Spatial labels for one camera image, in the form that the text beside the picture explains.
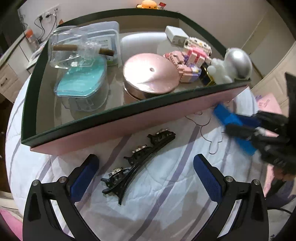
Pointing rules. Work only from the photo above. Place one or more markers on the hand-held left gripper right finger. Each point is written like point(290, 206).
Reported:
point(207, 179)

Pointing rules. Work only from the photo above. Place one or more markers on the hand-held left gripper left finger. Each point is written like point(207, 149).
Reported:
point(84, 177)

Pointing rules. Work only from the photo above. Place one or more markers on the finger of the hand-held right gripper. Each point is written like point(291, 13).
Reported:
point(242, 133)
point(266, 120)

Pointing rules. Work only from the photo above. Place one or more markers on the black hair clip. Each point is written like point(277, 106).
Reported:
point(136, 166)

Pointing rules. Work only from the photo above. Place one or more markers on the pink box with dark rim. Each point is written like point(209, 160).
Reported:
point(115, 129)

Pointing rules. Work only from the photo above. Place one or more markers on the white astronaut figurine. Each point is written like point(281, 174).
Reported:
point(238, 60)

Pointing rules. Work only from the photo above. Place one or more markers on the dark blue small box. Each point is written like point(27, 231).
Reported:
point(207, 76)

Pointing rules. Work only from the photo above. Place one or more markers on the pink purple block figure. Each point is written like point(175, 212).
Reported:
point(185, 69)

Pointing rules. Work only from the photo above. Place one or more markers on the pink white striped block figure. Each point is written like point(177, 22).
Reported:
point(198, 47)

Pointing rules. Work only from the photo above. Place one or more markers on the teal plastic case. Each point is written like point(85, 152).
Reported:
point(81, 78)

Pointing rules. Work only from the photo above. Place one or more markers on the rose gold round tin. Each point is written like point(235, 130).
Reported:
point(150, 74)

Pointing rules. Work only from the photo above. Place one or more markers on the white charger block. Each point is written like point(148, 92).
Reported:
point(175, 32)

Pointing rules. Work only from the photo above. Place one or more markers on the clear case with brown stick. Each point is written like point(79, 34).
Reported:
point(67, 47)

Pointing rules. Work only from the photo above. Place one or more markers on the white plug adapter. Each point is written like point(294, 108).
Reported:
point(138, 41)

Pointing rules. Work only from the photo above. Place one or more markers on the clear plastic flosser box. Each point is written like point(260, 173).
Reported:
point(104, 34)

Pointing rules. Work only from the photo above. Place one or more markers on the person's right hand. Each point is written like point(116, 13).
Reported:
point(283, 177)

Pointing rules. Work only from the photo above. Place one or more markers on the pink embroidered quilt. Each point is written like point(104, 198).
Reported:
point(268, 102)

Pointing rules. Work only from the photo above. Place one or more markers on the pink cloth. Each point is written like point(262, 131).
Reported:
point(9, 224)

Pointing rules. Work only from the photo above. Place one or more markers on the white desk with drawers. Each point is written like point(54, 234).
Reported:
point(9, 74)

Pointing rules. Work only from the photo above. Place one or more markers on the white side table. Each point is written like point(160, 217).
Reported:
point(37, 54)

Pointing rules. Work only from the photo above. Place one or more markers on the clear bottle orange cap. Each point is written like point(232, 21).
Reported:
point(32, 40)

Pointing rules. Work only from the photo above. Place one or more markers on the small toy figures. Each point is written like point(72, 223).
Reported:
point(162, 6)

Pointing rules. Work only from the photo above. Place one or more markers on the orange octopus plush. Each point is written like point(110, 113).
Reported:
point(148, 4)

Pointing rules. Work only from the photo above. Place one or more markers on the wall power outlet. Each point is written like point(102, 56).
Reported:
point(46, 15)

